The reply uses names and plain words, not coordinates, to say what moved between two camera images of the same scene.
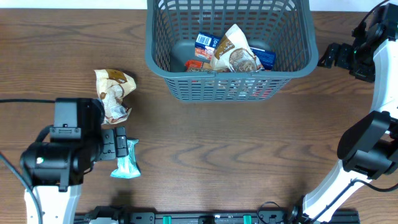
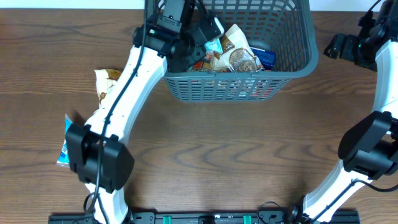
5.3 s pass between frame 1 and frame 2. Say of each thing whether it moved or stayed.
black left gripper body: moved
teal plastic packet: moved
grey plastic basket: stayed
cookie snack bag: stayed
